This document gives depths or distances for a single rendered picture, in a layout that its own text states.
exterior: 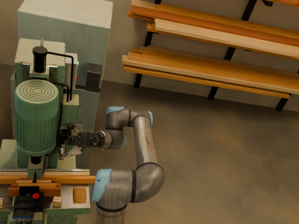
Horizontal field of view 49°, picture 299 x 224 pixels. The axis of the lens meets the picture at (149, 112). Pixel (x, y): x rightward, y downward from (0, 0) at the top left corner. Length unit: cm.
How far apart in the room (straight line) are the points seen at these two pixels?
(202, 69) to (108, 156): 140
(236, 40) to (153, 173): 247
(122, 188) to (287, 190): 277
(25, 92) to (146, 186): 62
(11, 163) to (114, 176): 102
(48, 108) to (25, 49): 39
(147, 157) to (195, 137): 245
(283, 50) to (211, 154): 132
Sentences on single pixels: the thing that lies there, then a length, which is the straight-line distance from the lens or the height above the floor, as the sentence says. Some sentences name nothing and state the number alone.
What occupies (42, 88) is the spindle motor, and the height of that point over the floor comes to 151.
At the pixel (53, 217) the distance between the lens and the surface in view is 183.
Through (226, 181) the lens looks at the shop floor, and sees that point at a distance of 345.
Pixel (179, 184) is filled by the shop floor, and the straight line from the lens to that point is 321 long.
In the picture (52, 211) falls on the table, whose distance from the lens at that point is 179.
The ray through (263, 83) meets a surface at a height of 61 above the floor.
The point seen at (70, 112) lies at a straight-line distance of 173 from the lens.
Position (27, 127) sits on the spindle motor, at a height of 137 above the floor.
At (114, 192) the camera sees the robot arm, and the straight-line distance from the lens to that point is 117.
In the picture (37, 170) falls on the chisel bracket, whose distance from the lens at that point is 171.
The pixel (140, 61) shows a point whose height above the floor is 62.
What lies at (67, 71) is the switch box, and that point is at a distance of 170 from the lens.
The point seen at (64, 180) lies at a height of 93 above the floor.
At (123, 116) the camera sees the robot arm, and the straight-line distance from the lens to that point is 167.
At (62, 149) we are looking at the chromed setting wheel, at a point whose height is 106.
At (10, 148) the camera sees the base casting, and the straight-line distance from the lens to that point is 216.
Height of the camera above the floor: 238
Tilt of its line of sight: 38 degrees down
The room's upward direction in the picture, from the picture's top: 17 degrees clockwise
